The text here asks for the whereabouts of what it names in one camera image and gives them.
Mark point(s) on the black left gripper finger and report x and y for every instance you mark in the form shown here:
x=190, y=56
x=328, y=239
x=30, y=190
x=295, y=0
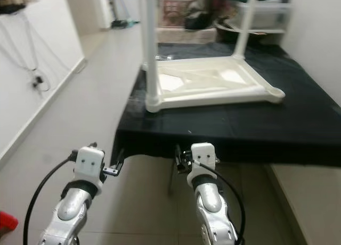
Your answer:
x=119, y=160

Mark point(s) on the white plastic table top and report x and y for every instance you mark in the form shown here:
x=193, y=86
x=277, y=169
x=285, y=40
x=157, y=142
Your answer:
x=197, y=80

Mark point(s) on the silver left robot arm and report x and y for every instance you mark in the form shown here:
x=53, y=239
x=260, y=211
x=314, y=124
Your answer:
x=72, y=210

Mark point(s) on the black tablecloth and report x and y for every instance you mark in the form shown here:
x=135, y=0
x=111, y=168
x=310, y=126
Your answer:
x=218, y=128

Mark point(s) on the crumpled clear tape patch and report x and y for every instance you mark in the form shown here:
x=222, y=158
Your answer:
x=135, y=104

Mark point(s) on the black power adapter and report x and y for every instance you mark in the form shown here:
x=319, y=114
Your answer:
x=38, y=81

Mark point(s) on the red plastic object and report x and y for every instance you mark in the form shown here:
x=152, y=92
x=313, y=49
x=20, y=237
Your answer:
x=8, y=221

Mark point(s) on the speckled cloth covered bench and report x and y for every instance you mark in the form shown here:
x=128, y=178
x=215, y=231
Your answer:
x=186, y=36

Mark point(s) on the black wok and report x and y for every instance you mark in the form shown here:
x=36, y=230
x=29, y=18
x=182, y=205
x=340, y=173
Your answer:
x=226, y=33

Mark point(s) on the black shiny curved cover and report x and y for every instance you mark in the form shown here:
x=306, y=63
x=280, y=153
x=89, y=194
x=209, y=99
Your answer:
x=200, y=16

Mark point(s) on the dark red printed carton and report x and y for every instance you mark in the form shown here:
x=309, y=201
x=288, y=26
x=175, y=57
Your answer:
x=176, y=10

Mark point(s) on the white cabinet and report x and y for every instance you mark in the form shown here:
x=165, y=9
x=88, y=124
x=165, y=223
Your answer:
x=128, y=2

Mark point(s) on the grey clear plastic box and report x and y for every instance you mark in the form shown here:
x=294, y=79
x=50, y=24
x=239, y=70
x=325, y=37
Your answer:
x=272, y=13

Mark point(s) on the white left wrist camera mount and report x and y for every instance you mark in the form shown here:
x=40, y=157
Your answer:
x=89, y=165

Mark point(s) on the black orange wall box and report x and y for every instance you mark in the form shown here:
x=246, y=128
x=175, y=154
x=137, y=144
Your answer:
x=10, y=0

